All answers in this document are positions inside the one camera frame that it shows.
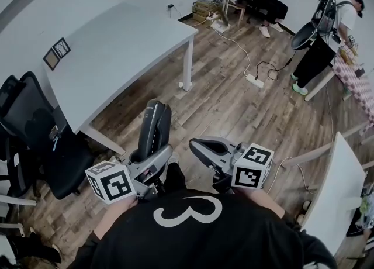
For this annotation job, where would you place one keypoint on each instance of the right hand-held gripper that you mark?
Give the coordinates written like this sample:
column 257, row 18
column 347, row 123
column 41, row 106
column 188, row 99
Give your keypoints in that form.
column 251, row 171

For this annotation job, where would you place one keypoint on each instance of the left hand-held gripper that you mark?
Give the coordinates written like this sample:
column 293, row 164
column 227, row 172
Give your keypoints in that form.
column 111, row 184

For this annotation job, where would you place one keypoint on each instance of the black telephone handset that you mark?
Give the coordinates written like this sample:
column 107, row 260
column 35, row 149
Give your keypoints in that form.
column 153, row 127

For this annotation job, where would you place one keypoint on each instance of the person's right forearm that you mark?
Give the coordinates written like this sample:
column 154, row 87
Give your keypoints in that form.
column 263, row 199

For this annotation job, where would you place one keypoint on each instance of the person's left forearm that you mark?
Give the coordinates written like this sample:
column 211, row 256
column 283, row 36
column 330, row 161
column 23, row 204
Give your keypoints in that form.
column 112, row 218

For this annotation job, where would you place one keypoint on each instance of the person's black trouser leg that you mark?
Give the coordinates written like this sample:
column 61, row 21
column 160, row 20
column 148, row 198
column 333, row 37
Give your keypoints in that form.
column 175, row 177

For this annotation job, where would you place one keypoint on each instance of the white power strip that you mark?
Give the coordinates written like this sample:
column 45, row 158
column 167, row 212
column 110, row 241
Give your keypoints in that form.
column 254, row 81

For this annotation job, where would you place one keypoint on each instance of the black shirt with white print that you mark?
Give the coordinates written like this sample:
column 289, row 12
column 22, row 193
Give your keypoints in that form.
column 204, row 232

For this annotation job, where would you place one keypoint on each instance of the light grey table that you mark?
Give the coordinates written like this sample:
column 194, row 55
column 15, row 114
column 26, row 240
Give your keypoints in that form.
column 117, row 57

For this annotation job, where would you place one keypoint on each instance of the flat white box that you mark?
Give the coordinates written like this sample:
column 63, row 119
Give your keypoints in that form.
column 219, row 26

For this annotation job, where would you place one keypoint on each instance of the black mesh office chair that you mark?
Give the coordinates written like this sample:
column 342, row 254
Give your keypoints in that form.
column 35, row 133

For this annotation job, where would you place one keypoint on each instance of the white desk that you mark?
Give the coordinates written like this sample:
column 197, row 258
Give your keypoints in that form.
column 336, row 191

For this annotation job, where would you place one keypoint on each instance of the stack of cardboard boxes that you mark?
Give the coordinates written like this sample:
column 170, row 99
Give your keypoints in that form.
column 203, row 12

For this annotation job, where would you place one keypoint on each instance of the wooden chair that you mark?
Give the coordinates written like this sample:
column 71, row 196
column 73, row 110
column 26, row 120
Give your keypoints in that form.
column 231, row 4

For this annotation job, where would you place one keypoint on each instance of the black curved back rig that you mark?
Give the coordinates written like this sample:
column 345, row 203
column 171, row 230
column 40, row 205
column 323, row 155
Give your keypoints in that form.
column 309, row 31

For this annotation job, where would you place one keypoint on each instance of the black shoe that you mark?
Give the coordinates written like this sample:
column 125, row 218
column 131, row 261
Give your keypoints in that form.
column 38, row 248

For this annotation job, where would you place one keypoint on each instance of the checkered cloth table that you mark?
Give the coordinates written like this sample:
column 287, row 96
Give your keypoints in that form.
column 356, row 86

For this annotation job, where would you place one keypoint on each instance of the brown square picture frame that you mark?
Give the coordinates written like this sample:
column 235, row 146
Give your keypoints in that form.
column 51, row 59

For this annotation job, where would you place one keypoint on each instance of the black patterned picture frame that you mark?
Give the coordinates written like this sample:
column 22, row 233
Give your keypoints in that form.
column 62, row 48

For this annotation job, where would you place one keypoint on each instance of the black wall plug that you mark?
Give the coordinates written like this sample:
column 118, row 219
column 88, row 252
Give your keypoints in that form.
column 170, row 6

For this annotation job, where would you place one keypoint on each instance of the white chair frame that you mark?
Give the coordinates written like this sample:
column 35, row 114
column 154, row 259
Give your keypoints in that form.
column 11, row 200

